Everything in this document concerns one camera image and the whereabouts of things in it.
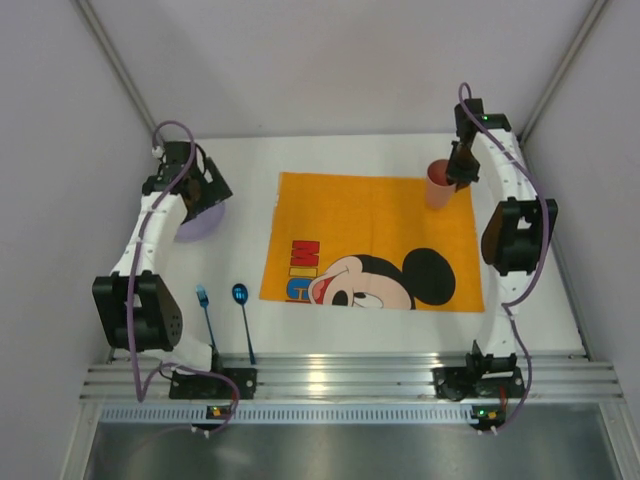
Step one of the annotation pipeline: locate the orange cartoon mouse placemat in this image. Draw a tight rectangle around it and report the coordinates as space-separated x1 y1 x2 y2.
260 172 485 313

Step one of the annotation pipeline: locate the blue metal spoon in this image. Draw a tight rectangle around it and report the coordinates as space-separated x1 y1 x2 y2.
232 283 257 365

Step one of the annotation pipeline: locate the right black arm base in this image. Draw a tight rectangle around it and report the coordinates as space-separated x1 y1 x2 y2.
432 341 525 402

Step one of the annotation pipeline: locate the left aluminium frame post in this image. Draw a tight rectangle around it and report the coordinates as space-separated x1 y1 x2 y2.
71 0 156 133

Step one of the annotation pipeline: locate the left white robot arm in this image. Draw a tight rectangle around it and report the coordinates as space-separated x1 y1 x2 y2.
92 141 232 372

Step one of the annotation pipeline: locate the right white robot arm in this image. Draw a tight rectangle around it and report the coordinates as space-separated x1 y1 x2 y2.
445 98 558 357

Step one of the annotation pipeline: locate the perforated cable tray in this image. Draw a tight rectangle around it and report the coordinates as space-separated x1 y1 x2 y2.
100 402 507 425

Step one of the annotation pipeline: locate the aluminium mounting rail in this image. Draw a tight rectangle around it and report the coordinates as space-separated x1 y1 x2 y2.
79 349 624 401

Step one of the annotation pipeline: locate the right aluminium frame post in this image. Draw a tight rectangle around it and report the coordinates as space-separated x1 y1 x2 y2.
517 0 611 146

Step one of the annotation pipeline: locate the purple plastic plate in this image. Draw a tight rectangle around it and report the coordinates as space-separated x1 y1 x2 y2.
175 202 226 243

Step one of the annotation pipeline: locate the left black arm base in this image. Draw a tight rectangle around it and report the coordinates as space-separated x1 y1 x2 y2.
168 353 258 400

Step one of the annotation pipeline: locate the blue metal fork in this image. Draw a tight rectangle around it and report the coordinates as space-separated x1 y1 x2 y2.
195 284 217 350

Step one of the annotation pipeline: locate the aluminium frame post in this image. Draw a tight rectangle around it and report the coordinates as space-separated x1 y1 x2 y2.
517 0 611 146
71 0 156 133

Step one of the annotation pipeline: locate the pink plastic cup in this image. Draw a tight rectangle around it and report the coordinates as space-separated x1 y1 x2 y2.
425 159 455 210

